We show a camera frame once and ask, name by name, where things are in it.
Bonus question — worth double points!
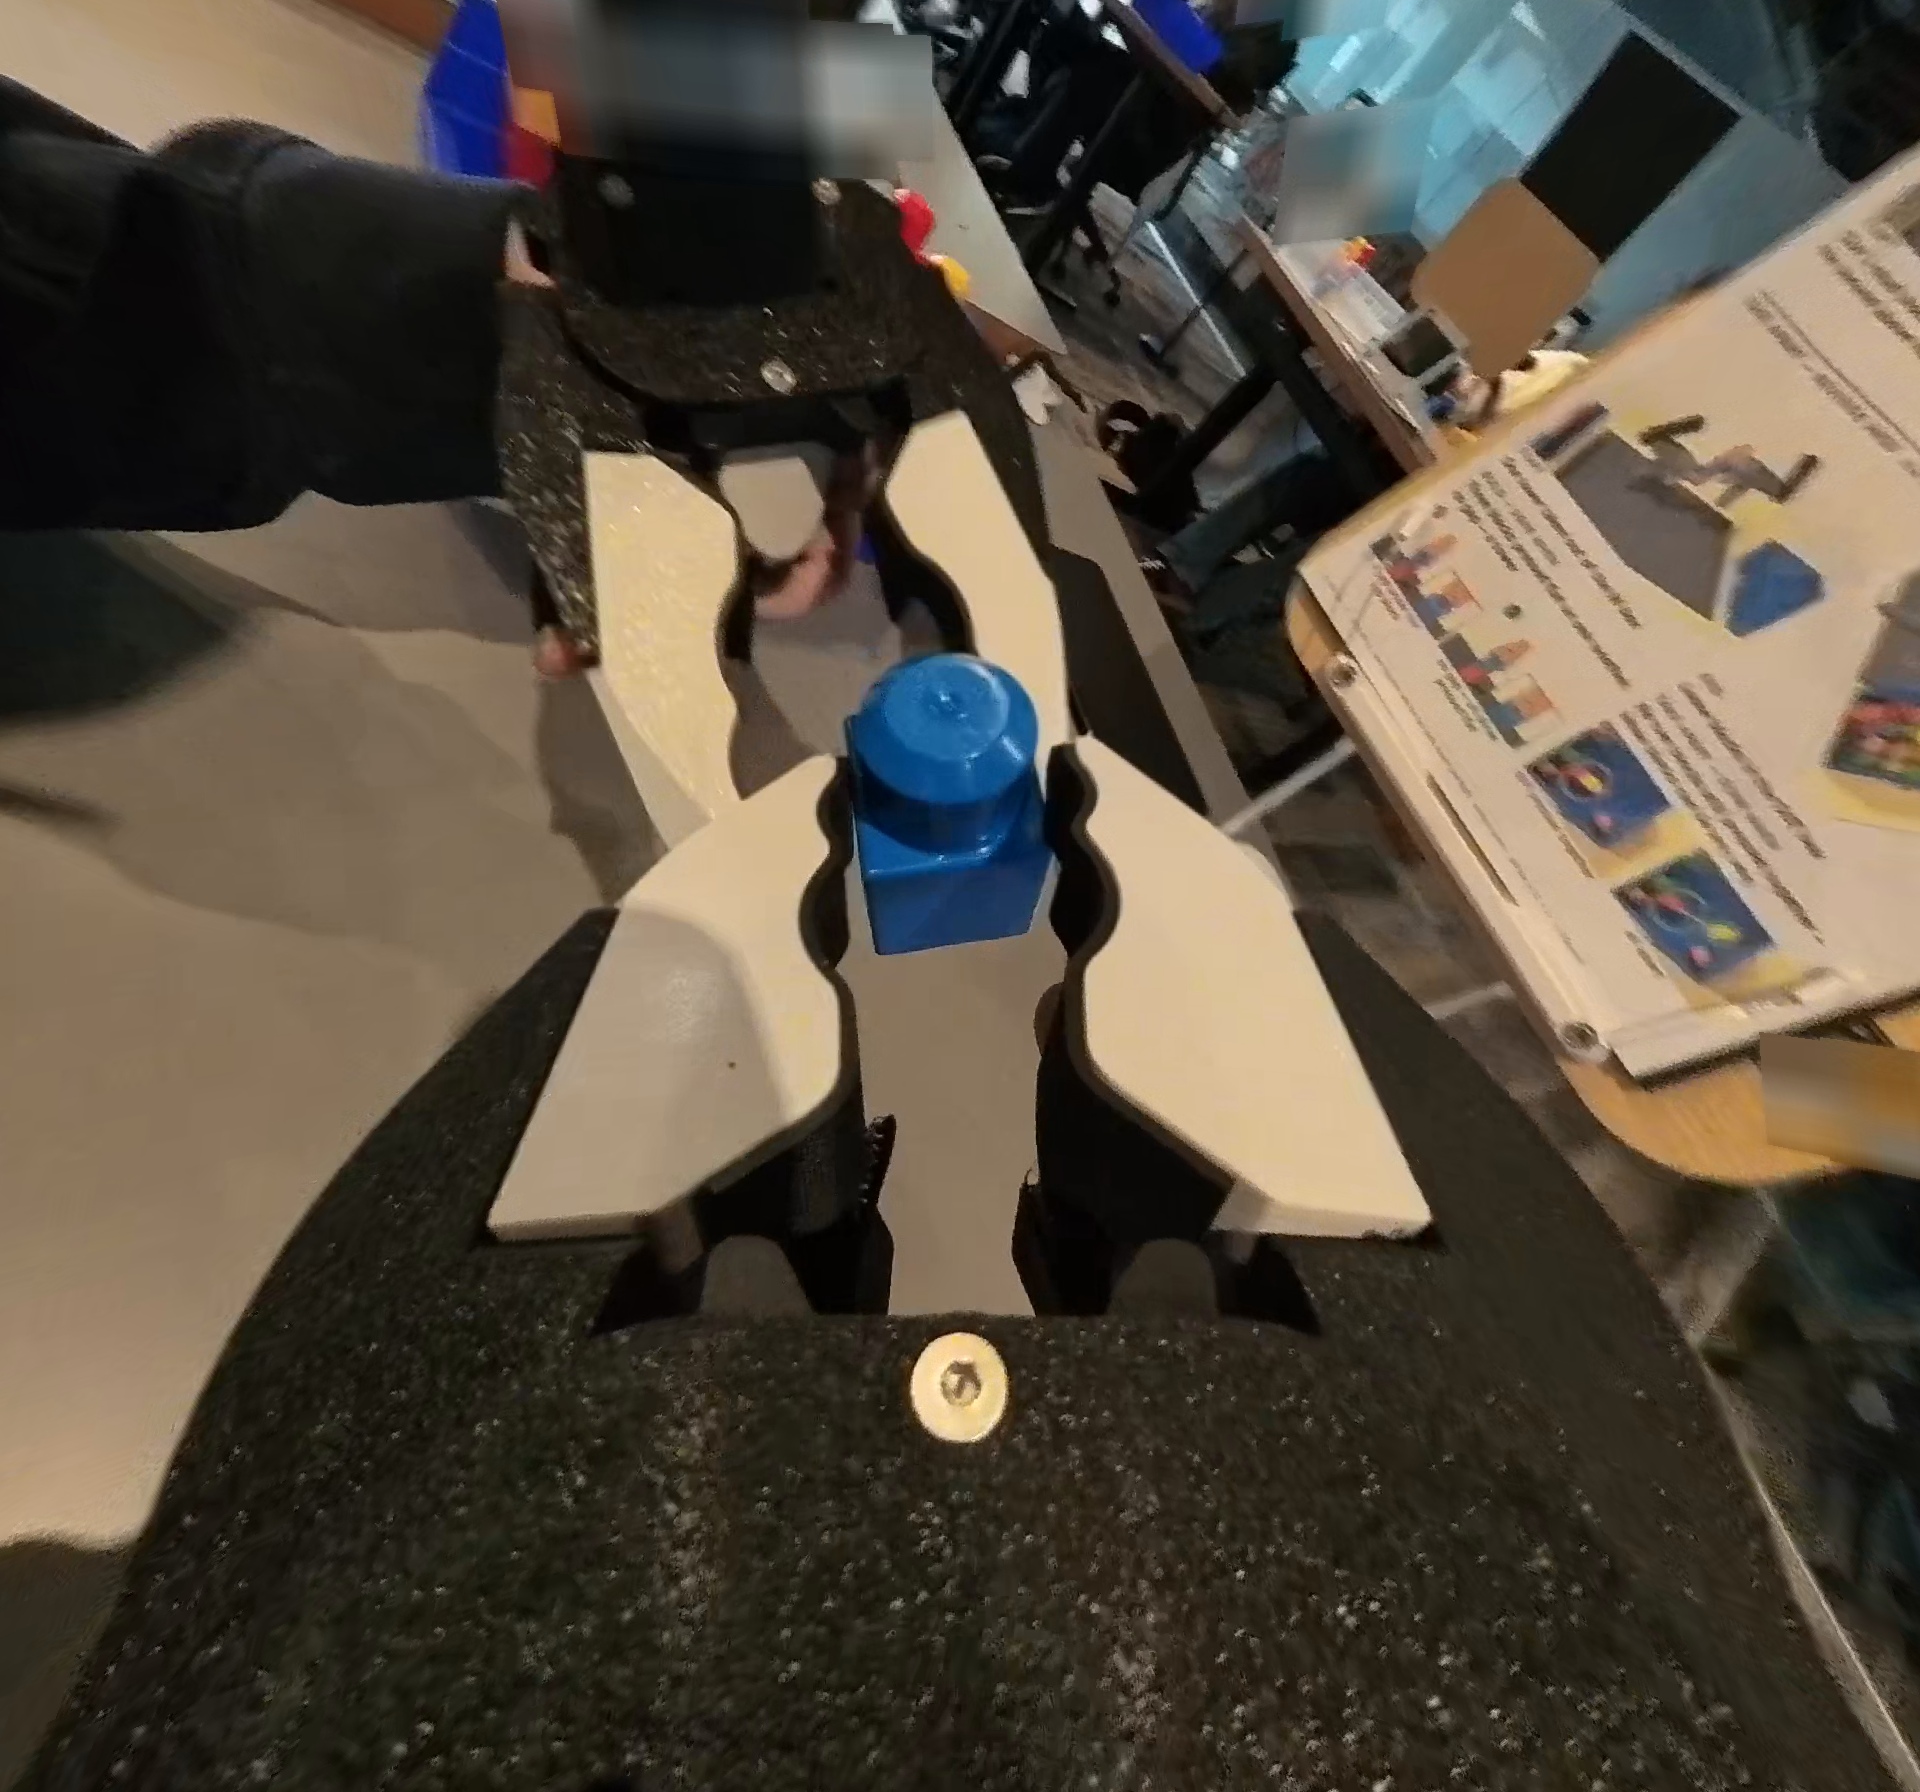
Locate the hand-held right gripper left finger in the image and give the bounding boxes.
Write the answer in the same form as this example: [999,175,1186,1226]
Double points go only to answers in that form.
[486,756,863,1272]

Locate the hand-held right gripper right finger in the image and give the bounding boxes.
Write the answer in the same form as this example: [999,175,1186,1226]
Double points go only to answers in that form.
[1040,740,1434,1272]

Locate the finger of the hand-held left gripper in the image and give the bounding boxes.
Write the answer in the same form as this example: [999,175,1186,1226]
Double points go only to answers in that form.
[875,409,1085,746]
[580,447,754,853]

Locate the blue mega block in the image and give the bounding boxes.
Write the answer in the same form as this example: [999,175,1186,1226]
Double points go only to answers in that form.
[843,651,1059,959]

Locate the person's left forearm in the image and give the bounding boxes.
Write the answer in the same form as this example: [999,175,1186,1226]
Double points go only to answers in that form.
[0,76,545,535]

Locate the person's left hand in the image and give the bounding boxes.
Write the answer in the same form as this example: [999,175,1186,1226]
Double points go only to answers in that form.
[747,532,846,621]

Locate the blue storage bin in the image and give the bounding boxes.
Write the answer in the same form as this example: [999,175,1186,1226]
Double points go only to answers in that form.
[1129,0,1229,73]
[424,0,562,180]

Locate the cardboard box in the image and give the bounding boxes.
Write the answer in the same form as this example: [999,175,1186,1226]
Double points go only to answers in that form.
[1418,179,1600,376]

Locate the printed instruction sheet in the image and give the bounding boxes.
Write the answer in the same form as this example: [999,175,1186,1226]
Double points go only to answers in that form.
[1302,150,1920,1074]

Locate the black square panel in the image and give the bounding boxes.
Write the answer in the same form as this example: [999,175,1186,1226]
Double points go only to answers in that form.
[1518,29,1743,261]

